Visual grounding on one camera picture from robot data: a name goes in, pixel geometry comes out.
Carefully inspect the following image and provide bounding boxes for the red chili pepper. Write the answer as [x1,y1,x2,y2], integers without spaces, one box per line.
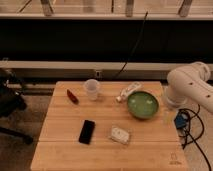
[67,89,79,104]

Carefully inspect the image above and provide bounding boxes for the wall power outlet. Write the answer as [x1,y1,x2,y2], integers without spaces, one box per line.
[95,70,101,78]

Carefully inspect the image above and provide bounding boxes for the black office chair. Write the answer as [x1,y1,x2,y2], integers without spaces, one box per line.
[0,67,34,145]

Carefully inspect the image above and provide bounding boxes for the green bowl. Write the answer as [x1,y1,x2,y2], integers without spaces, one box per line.
[127,91,159,119]

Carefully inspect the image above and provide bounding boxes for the clear plastic cup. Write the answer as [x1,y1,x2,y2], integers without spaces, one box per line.
[83,79,100,101]

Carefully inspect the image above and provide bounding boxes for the blue connector box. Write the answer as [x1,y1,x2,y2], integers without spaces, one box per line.
[174,114,186,129]

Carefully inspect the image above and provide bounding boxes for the white packaged block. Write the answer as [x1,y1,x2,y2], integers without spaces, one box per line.
[110,126,130,144]

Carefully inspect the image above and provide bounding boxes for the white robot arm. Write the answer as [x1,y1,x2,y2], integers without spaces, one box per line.
[163,62,213,114]

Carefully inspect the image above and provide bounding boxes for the black hanging cable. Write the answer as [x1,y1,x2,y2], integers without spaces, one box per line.
[112,11,149,80]

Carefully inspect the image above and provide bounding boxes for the black rectangular eraser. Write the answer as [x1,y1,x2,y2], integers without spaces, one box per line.
[78,120,95,144]

